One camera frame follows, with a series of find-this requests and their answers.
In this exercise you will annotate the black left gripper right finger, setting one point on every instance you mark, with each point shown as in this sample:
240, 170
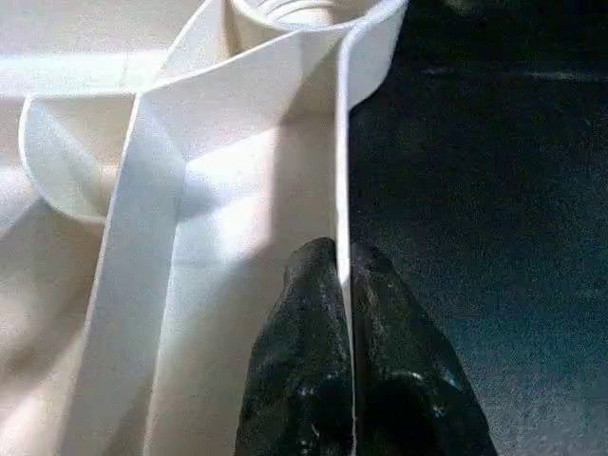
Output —
408, 380

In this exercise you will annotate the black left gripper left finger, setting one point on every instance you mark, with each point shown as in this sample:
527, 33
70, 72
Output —
299, 370

